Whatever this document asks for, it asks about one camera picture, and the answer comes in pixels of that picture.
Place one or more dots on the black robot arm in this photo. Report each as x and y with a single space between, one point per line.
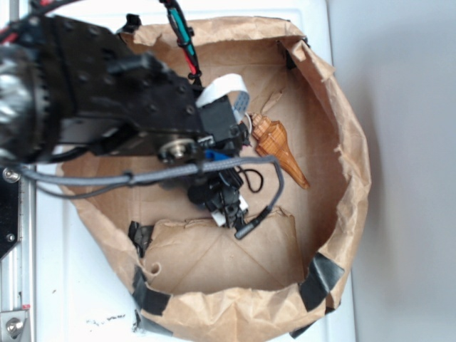
70 87

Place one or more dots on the wooden conch shell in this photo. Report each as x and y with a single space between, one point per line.
271 138

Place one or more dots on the aluminum extrusion rail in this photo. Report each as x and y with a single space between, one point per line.
18 246

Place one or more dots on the metal corner bracket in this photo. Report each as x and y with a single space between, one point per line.
15 326

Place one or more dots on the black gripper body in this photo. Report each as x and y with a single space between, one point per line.
221 171

